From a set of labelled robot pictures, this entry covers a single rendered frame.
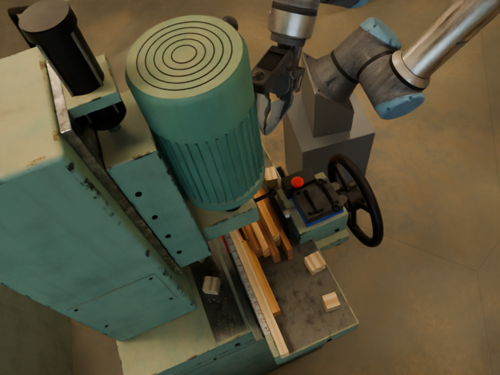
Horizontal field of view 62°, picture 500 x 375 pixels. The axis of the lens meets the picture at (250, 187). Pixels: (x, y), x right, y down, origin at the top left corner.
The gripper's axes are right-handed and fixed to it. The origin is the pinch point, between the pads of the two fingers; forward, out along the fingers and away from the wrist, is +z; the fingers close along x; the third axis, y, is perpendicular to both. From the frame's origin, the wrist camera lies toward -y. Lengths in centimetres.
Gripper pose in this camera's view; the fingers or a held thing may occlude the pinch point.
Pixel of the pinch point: (264, 130)
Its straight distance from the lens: 92.0
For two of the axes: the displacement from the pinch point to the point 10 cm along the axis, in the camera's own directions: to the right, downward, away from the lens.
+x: -8.8, -3.6, 3.2
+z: -1.8, 8.7, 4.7
